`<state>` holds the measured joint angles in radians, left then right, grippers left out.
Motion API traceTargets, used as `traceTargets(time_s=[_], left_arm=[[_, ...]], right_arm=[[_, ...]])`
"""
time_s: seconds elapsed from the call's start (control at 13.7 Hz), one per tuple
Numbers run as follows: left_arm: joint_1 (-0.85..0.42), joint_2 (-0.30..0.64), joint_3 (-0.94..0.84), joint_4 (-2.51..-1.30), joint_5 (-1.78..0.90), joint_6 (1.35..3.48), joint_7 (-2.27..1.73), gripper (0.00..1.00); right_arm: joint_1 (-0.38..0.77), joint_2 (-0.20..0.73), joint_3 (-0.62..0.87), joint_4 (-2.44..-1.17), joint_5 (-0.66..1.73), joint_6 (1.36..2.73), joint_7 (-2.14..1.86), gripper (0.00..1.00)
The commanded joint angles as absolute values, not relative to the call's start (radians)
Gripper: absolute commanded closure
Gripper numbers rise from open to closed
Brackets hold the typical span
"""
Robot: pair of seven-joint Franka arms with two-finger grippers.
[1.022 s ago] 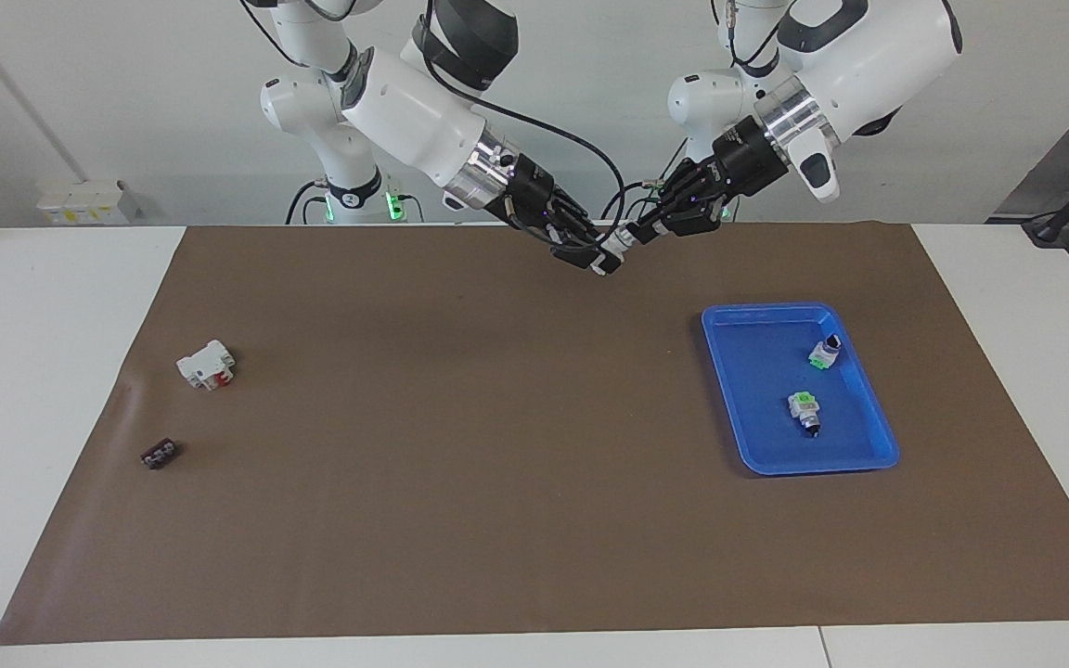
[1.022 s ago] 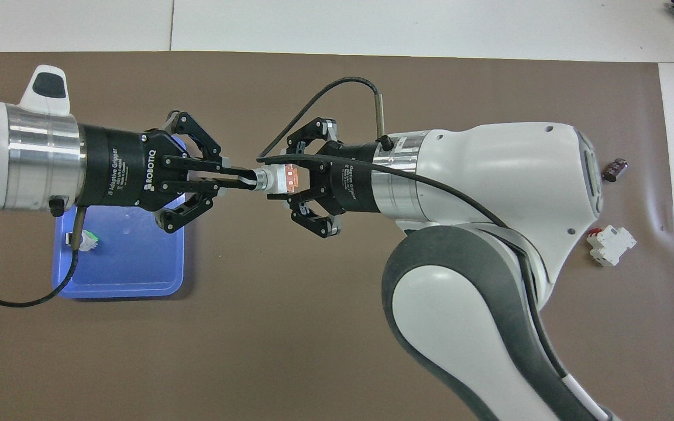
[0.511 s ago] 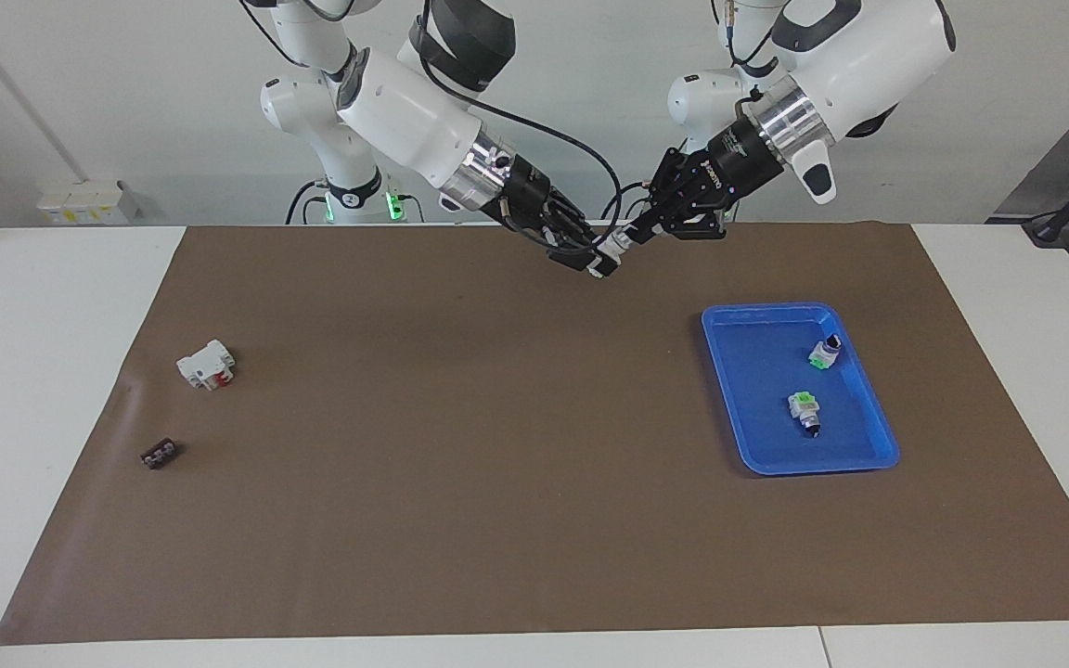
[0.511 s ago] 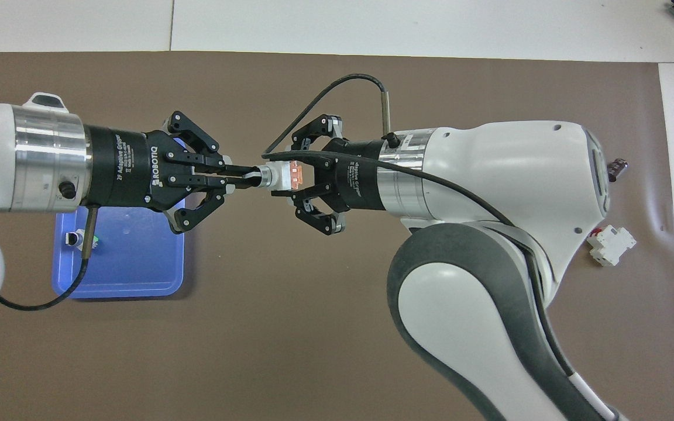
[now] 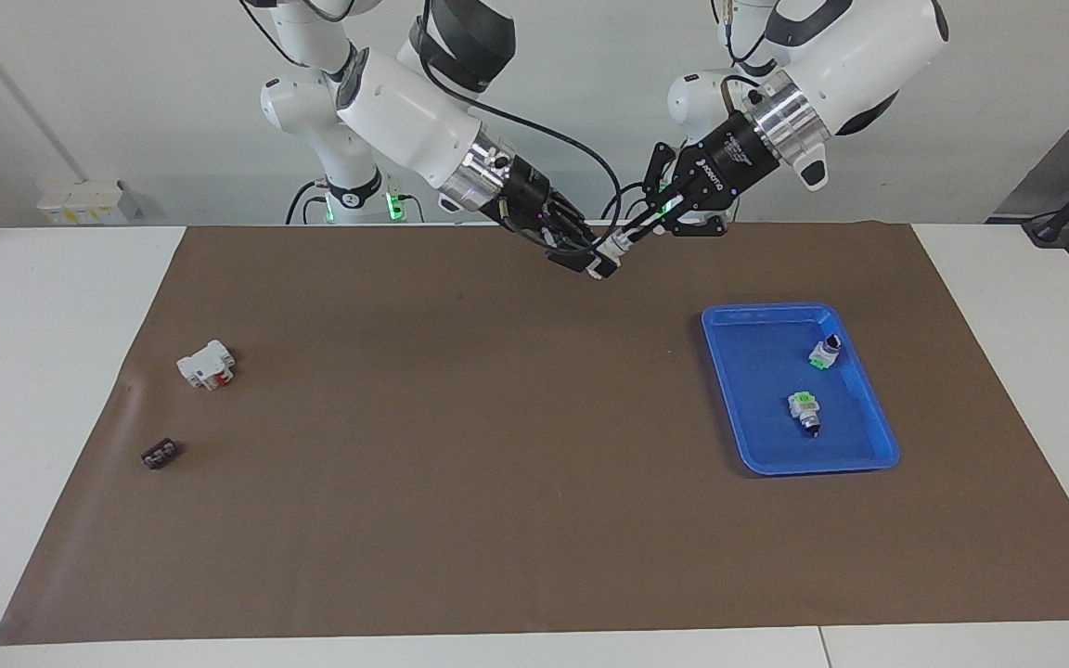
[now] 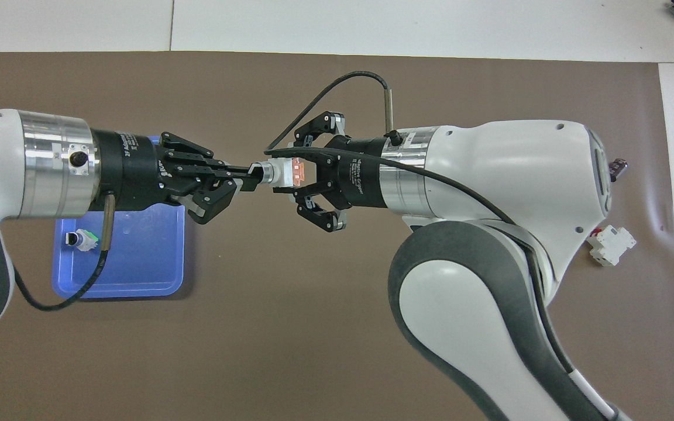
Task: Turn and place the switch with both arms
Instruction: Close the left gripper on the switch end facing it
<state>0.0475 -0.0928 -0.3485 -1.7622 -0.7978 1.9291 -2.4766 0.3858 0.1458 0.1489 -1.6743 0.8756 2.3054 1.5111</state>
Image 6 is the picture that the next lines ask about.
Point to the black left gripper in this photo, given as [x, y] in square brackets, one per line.
[129, 172]

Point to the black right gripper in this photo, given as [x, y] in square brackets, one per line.
[360, 175]

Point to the orange white selector switch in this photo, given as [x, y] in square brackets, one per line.
[284, 172]

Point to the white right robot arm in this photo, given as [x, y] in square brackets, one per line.
[489, 164]

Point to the blue plastic tray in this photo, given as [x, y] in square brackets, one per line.
[138, 257]

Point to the brown table mat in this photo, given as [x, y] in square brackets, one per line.
[284, 321]

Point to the small black terminal block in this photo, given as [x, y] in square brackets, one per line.
[621, 168]

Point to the white red circuit breaker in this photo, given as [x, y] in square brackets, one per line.
[612, 245]

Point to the green white selector switch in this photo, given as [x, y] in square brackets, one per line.
[84, 240]

